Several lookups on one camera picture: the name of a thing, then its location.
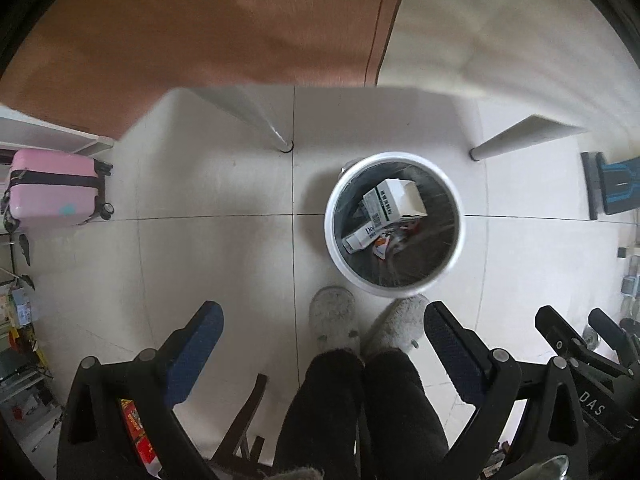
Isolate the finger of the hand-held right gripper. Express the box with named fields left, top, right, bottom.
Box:
left=588, top=308, right=640, bottom=367
left=534, top=305, right=627, bottom=377

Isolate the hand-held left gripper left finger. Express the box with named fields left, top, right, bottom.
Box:
left=56, top=301, right=224, bottom=480

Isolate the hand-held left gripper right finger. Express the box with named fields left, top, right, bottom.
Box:
left=423, top=301, right=592, bottom=480

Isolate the white round trash bin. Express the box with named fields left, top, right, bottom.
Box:
left=323, top=152, right=467, bottom=297

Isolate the person's right grey slipper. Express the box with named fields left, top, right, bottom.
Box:
left=361, top=295, right=431, bottom=362

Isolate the person's grey slipper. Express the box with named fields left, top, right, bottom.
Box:
left=361, top=295, right=431, bottom=362
left=308, top=285, right=362, bottom=357

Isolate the person's right leg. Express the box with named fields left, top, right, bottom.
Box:
left=357, top=349, right=451, bottom=480

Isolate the person's leg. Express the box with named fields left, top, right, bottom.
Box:
left=357, top=349, right=451, bottom=480
left=272, top=349, right=365, bottom=480

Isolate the dark wooden chair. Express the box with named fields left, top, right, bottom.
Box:
left=209, top=372, right=269, bottom=480

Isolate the red snack packet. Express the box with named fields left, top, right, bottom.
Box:
left=118, top=398, right=162, bottom=467

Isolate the orange snack wrapper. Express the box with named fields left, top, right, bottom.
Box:
left=372, top=227, right=418, bottom=260

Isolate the person's left grey slipper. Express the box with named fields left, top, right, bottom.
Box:
left=308, top=285, right=362, bottom=357

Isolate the person's left leg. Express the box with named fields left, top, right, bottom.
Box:
left=272, top=349, right=365, bottom=480

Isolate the small white carton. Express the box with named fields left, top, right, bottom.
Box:
left=342, top=223, right=386, bottom=255

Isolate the black and blue appliance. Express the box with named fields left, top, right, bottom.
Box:
left=580, top=151, right=640, bottom=221

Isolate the large white green carton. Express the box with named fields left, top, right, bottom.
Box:
left=362, top=178, right=429, bottom=227

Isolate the cluttered storage rack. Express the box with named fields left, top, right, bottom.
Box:
left=0, top=230, right=63, bottom=441

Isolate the pink suitcase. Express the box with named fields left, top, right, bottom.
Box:
left=2, top=148, right=115, bottom=229

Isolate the white shelf board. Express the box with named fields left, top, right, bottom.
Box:
left=0, top=104, right=116, bottom=157

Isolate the white table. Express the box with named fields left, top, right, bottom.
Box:
left=170, top=0, right=640, bottom=162

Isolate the brown wooden table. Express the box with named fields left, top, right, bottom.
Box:
left=0, top=0, right=416, bottom=141

